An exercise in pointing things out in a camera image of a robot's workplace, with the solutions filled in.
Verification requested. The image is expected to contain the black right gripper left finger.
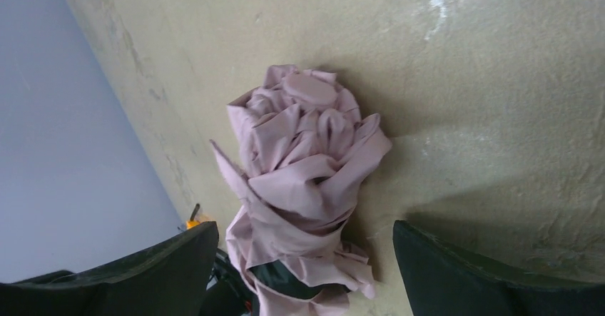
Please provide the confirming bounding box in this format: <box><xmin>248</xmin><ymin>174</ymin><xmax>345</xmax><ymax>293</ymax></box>
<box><xmin>1</xmin><ymin>222</ymin><xmax>218</xmax><ymax>315</ymax></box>

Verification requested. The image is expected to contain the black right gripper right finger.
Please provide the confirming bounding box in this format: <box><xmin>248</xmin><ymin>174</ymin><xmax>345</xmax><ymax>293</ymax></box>
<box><xmin>392</xmin><ymin>220</ymin><xmax>604</xmax><ymax>315</ymax></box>

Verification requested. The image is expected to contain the pink and black folding umbrella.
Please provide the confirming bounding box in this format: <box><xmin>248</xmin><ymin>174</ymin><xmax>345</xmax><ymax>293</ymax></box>
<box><xmin>214</xmin><ymin>65</ymin><xmax>392</xmax><ymax>315</ymax></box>

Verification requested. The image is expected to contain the orange object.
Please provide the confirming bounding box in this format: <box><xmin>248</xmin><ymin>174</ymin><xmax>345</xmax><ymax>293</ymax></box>
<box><xmin>185</xmin><ymin>218</ymin><xmax>211</xmax><ymax>230</ymax></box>

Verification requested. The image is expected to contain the black pen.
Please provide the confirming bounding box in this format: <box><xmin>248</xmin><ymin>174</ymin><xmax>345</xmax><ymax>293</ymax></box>
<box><xmin>188</xmin><ymin>203</ymin><xmax>200</xmax><ymax>223</ymax></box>

